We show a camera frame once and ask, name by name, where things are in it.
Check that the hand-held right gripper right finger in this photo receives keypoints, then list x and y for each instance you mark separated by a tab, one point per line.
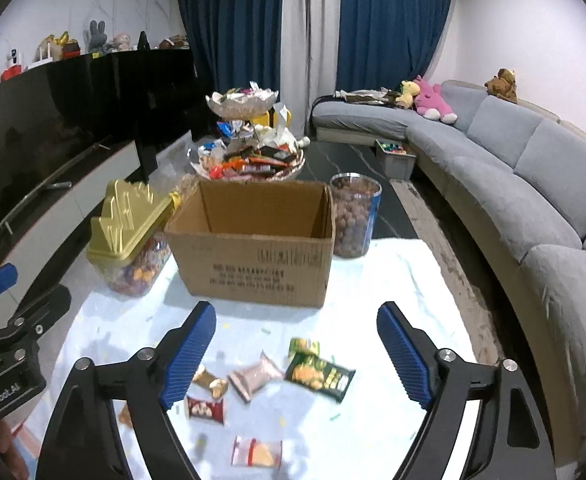
404	355

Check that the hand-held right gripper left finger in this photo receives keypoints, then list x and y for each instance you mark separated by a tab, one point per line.
190	355

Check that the gold snack packet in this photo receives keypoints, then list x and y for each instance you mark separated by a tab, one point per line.
212	382

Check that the dark red snack packet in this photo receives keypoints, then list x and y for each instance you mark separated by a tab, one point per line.
206	409

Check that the pink snack packet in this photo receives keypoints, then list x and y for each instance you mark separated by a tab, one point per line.
255	376

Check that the large dark green snack packet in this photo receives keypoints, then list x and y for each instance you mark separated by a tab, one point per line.
323	376

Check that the small green snack packet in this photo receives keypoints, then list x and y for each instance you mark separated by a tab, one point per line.
303	346

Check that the brown cardboard box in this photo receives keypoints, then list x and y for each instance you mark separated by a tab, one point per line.
253	265

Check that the pile of assorted wrapped snacks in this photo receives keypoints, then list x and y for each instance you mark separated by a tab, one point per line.
253	157

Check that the white table cloth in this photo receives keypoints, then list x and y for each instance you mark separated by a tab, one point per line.
373	285

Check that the worn light rug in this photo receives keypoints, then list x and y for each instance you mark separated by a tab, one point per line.
443	260

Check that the gold-lidded candy jar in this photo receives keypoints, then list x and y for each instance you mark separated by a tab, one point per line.
123	220

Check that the clear jar of brown balls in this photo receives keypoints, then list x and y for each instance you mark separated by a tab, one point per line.
353	220

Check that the black television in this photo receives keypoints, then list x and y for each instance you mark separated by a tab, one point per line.
48	120

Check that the clear plastic bag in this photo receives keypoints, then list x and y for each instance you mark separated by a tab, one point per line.
178	170

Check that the grey storage bin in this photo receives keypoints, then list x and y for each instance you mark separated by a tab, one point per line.
398	162

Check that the grey curved sofa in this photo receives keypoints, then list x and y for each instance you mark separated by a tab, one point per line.
523	185

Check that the gold and yellow toy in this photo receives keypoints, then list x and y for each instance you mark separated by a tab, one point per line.
60	45

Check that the yellow lidded container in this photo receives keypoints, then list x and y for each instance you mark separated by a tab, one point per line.
283	112
262	118

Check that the two-tier glass snack stand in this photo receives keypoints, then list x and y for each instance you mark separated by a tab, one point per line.
240	107

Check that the pink plush toy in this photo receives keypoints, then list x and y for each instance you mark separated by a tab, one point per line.
430	100

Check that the yellow plush toy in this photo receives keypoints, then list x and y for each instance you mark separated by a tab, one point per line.
407	92

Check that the patterned cloth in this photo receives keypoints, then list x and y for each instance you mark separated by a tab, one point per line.
365	95

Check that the grey bunny plush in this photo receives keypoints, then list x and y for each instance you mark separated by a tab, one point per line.
99	37

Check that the pink doll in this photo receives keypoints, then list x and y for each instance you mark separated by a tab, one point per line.
122	42

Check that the black cone figure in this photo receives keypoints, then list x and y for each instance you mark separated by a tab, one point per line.
144	42

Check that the brown plush toy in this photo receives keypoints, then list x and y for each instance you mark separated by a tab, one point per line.
502	85

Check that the brown flat plush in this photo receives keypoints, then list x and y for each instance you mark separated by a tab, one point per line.
173	42

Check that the blue curtain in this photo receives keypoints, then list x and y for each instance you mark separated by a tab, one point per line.
393	25
228	20

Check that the white sheer curtain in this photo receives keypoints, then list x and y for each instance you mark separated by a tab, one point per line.
310	35

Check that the white small camera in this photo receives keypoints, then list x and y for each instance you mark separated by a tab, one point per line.
15	57

